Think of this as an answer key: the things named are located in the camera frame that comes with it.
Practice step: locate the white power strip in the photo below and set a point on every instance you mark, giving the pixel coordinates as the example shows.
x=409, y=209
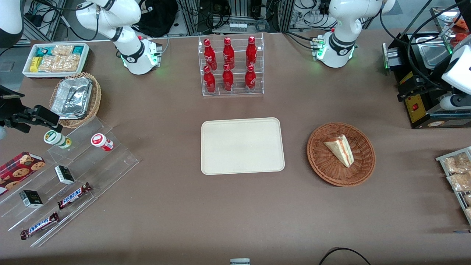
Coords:
x=237, y=26

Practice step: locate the small grey device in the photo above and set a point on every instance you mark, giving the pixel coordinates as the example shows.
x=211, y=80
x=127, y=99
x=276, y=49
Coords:
x=240, y=261

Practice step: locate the red cookie box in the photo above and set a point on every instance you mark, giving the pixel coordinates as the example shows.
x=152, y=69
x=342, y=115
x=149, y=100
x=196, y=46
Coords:
x=18, y=169

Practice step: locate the oval light wicker basket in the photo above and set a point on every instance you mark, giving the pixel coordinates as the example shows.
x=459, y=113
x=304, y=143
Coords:
x=96, y=99

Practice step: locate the small dark green box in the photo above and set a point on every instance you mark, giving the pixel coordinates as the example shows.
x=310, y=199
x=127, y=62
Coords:
x=31, y=199
x=64, y=175

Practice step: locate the clear bag of snacks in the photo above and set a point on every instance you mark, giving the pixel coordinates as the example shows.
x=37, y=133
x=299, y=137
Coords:
x=468, y=199
x=468, y=213
x=460, y=182
x=456, y=163

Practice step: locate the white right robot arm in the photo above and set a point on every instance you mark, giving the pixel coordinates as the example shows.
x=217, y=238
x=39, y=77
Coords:
x=128, y=48

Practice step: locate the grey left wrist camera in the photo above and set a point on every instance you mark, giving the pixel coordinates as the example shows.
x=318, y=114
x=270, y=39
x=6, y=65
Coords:
x=454, y=102

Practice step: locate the Snickers chocolate bar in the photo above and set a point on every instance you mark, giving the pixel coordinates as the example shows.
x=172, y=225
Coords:
x=73, y=195
x=39, y=226

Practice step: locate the aluminium foil tray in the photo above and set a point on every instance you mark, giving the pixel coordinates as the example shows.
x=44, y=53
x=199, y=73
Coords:
x=71, y=97

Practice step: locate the green and white cup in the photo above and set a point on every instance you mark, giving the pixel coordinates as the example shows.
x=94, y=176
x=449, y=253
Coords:
x=56, y=138

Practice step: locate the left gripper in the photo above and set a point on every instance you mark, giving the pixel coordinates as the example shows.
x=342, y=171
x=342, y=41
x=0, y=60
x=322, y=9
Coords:
x=433, y=87

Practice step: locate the black bag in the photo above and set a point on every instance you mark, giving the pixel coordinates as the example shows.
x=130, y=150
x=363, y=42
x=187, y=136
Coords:
x=158, y=16

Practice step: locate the triangular sandwich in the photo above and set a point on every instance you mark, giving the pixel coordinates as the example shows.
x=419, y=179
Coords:
x=341, y=149

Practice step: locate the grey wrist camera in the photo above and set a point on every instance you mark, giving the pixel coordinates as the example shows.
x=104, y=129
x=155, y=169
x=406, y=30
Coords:
x=454, y=102
x=2, y=132

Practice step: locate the clear bag of crackers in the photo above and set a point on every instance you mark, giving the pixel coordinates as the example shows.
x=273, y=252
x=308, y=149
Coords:
x=62, y=50
x=59, y=63

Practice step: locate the clear acrylic bottle rack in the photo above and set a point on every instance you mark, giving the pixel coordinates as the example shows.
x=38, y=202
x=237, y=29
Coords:
x=237, y=92

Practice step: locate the red and white cup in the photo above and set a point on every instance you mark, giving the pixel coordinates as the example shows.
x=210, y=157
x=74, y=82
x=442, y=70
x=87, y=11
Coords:
x=101, y=141

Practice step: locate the white rectangular snack bin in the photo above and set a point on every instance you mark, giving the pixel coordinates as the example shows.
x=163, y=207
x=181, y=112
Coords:
x=85, y=59

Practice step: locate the yellow snack packet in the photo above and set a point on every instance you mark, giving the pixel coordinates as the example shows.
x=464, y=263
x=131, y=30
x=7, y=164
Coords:
x=35, y=64

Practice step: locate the red cola bottle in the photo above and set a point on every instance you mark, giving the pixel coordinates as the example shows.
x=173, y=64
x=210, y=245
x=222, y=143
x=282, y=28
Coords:
x=251, y=50
x=209, y=80
x=250, y=78
x=209, y=53
x=228, y=52
x=227, y=78

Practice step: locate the beige rectangular tray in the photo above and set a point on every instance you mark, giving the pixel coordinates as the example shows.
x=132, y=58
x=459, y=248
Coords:
x=243, y=146

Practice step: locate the steel tray with orange items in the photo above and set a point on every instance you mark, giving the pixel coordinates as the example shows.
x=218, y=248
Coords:
x=447, y=18

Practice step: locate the clear acrylic stepped shelf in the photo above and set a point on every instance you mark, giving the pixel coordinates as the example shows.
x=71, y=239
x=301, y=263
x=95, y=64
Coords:
x=106, y=165

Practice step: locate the teal snack packet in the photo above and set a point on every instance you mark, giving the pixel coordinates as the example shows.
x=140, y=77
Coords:
x=78, y=49
x=44, y=51

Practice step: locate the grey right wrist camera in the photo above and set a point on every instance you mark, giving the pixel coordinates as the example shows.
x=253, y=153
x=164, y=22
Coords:
x=2, y=132

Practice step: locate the round brown wicker basket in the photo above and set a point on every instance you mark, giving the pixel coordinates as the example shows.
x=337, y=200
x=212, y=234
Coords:
x=327, y=165

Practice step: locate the black machine with yellow label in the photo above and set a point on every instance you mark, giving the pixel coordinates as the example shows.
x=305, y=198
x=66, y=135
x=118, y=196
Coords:
x=423, y=114

